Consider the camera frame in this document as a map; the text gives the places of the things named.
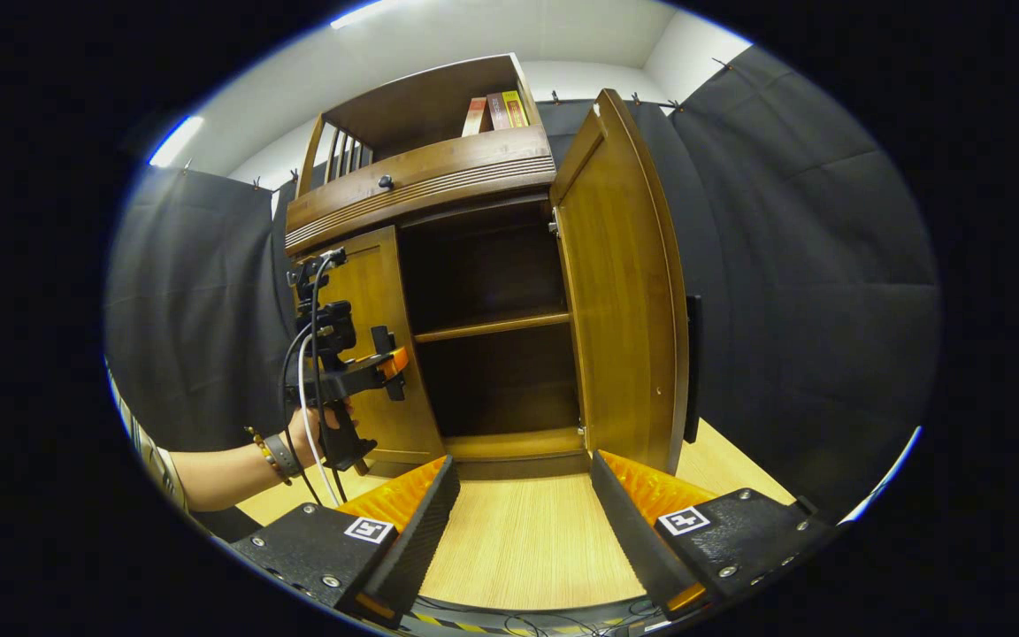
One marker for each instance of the wooden inner shelf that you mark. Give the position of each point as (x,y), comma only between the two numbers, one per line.
(492,327)

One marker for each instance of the small ceiling light panel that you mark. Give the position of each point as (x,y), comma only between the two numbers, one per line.
(176,140)

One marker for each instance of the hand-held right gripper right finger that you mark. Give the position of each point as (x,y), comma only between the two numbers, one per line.
(633,540)

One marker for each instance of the person's striped clothing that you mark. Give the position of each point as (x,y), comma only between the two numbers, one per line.
(151,460)

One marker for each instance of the wooden shoe cabinet door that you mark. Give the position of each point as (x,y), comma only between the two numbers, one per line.
(377,274)
(624,292)

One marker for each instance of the large ceiling light panel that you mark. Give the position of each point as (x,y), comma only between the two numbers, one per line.
(357,12)

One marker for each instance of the black backdrop cloth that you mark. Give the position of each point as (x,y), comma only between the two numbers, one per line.
(810,265)

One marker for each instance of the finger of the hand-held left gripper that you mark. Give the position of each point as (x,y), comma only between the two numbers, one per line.
(368,372)

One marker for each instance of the red book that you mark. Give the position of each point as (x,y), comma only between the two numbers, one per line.
(475,118)

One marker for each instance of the yellow black striped tape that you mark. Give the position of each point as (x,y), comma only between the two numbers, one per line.
(465,625)

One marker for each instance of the wooden drawer with black knob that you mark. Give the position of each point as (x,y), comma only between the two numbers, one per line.
(439,172)

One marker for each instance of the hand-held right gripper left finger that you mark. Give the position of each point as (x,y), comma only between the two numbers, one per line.
(421,540)

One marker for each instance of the dark wristband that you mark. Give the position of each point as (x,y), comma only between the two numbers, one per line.
(283,456)

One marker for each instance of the yellow book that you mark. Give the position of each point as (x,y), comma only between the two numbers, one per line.
(516,110)

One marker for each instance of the wooden double-door shoe cabinet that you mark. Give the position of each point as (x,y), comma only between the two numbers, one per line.
(492,389)

